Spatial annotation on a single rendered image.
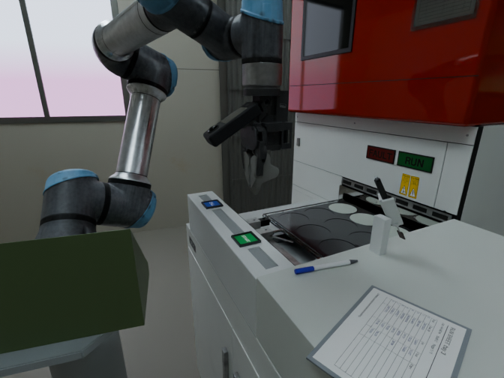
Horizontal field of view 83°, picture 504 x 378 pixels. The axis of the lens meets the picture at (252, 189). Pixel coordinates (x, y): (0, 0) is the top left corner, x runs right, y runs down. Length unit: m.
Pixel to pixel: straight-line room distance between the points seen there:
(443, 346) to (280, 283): 0.25
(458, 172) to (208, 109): 2.27
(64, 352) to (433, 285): 0.71
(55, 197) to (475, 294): 0.88
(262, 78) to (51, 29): 2.49
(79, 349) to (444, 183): 0.98
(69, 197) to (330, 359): 0.64
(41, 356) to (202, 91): 2.42
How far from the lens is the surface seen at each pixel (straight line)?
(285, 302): 0.51
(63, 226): 0.76
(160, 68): 0.94
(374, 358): 0.46
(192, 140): 2.83
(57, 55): 2.89
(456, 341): 0.53
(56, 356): 0.73
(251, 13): 0.56
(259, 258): 0.64
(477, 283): 0.69
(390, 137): 1.07
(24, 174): 3.09
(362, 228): 0.96
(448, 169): 0.97
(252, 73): 0.55
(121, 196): 0.84
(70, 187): 0.81
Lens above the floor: 1.29
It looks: 18 degrees down
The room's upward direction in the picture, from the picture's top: straight up
